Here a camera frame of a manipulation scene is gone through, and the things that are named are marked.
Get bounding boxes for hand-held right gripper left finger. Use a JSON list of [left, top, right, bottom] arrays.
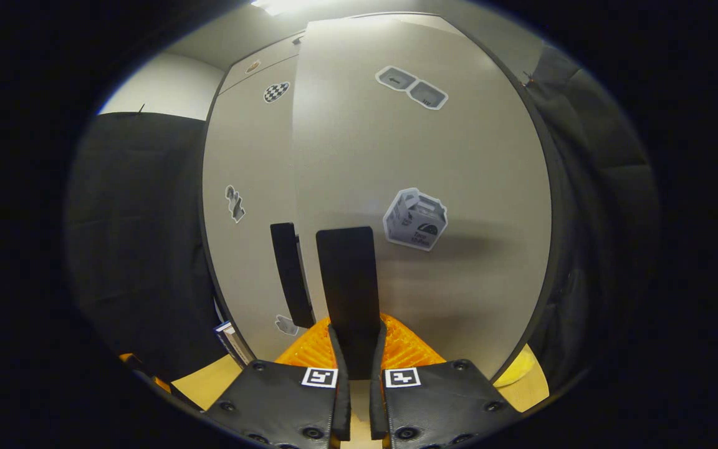
[[203, 317, 352, 449]]

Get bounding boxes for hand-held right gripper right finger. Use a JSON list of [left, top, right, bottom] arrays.
[[368, 314, 522, 449]]

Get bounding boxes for ceiling light panel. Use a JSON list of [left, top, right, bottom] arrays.
[[250, 0, 310, 16]]

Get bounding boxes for black backdrop cloth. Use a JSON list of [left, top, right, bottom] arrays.
[[63, 47, 662, 390]]

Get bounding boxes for yellow sponge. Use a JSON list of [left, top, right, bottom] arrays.
[[493, 343, 534, 387]]

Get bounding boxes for grey cabinet door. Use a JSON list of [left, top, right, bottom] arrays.
[[290, 14, 553, 381], [202, 59, 319, 362]]

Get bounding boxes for white books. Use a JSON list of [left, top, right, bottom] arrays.
[[214, 321, 254, 369]]

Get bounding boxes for grey double-door shoe cabinet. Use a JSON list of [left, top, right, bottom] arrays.
[[200, 12, 568, 384]]

